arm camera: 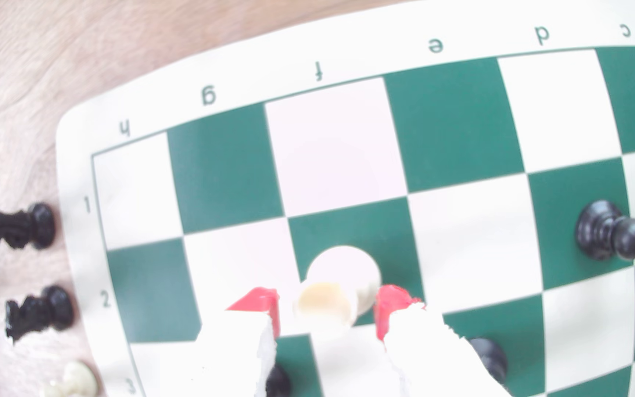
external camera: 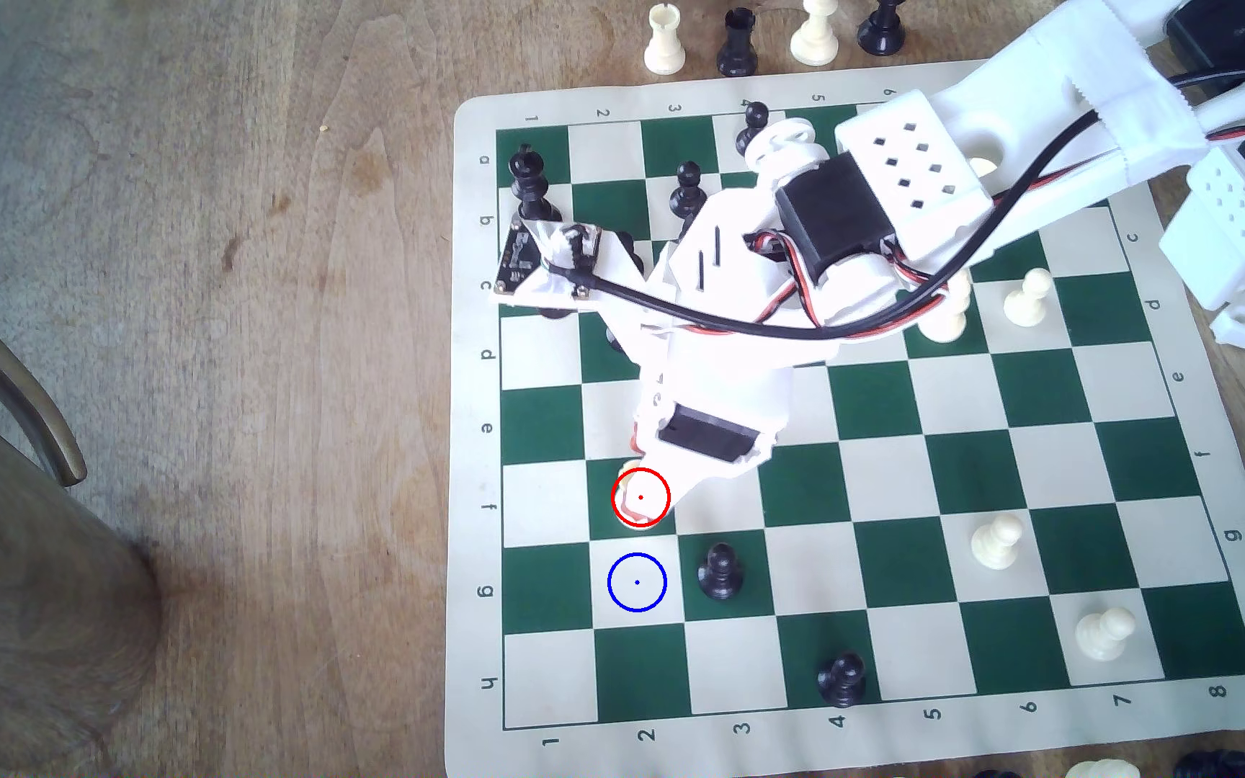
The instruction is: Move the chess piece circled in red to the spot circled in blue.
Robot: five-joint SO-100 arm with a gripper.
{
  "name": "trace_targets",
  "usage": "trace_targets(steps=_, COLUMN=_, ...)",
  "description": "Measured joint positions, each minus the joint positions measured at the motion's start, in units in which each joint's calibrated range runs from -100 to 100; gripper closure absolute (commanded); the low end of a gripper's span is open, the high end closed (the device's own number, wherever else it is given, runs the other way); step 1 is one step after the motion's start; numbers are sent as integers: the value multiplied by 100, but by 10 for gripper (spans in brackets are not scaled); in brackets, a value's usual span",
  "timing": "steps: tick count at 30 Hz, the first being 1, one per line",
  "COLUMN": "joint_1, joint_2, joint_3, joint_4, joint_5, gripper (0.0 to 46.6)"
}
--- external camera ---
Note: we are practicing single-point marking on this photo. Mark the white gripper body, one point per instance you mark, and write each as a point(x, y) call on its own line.
point(707, 434)

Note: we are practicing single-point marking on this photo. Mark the black rook chess piece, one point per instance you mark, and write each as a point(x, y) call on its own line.
point(737, 45)

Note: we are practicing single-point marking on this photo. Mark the taped black camera module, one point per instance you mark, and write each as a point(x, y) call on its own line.
point(520, 254)

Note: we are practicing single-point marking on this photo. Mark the black king chess piece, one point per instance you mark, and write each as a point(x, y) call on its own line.
point(529, 173)

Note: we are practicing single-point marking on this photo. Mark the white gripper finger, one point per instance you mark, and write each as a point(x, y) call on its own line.
point(704, 484)
point(639, 452)

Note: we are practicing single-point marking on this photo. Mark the white bishop chess piece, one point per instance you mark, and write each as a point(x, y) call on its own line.
point(947, 322)

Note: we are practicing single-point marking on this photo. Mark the green and white chess mat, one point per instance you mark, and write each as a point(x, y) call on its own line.
point(871, 486)

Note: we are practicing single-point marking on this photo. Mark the white captured chess piece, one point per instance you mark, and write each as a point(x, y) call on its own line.
point(1101, 771)
point(815, 38)

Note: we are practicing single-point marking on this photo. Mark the white pawn chess piece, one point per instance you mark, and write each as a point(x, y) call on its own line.
point(995, 544)
point(1101, 635)
point(1026, 303)

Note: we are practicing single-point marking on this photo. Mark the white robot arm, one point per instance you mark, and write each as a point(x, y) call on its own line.
point(1012, 97)

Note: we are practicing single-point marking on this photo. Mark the white rook chess piece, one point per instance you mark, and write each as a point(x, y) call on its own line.
point(639, 503)
point(665, 45)

